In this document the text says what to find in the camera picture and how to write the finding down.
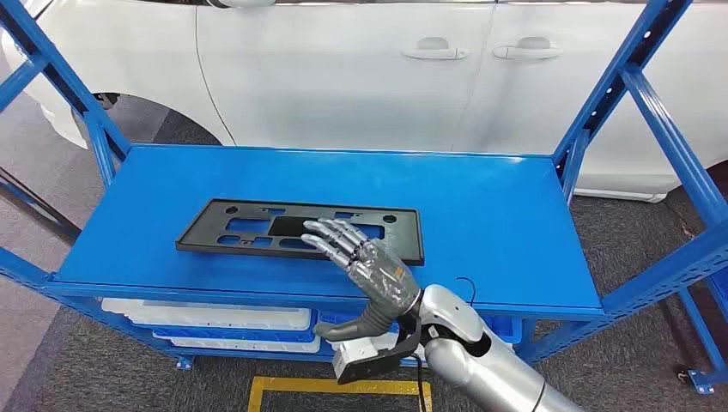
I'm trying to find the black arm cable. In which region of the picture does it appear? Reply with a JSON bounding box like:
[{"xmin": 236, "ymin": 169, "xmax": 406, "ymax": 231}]
[{"xmin": 416, "ymin": 318, "xmax": 428, "ymax": 412}]

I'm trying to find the blue metal shelf rack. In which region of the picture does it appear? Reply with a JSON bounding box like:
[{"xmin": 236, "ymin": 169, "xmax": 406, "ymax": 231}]
[{"xmin": 0, "ymin": 0, "xmax": 728, "ymax": 397}]

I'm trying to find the white car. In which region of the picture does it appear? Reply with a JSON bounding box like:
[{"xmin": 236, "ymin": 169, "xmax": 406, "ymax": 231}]
[{"xmin": 0, "ymin": 0, "xmax": 728, "ymax": 204}]

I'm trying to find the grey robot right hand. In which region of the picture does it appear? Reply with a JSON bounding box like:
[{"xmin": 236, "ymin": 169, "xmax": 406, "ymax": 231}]
[{"xmin": 300, "ymin": 217, "xmax": 423, "ymax": 343}]

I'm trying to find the black plastic bracket panel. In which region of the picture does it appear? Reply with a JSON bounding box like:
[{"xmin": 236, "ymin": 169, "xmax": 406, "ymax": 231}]
[{"xmin": 174, "ymin": 198, "xmax": 426, "ymax": 267}]

